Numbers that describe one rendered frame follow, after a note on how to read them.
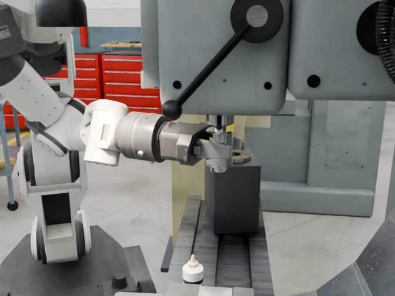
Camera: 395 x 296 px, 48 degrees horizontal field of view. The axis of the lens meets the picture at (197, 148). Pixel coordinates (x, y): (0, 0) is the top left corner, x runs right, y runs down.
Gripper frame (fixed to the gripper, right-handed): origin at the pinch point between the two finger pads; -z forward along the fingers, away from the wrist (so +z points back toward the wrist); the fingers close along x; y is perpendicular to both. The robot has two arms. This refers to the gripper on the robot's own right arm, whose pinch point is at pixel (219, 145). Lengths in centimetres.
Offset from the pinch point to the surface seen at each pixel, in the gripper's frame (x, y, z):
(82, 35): 738, 28, 583
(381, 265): 16.7, 25.9, -28.6
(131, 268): 77, 85, 67
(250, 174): 33.6, 17.2, 3.8
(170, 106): -15.1, -9.6, 1.9
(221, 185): 30.1, 20.0, 10.2
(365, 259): 22.2, 28.2, -25.5
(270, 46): -7.2, -17.7, -9.7
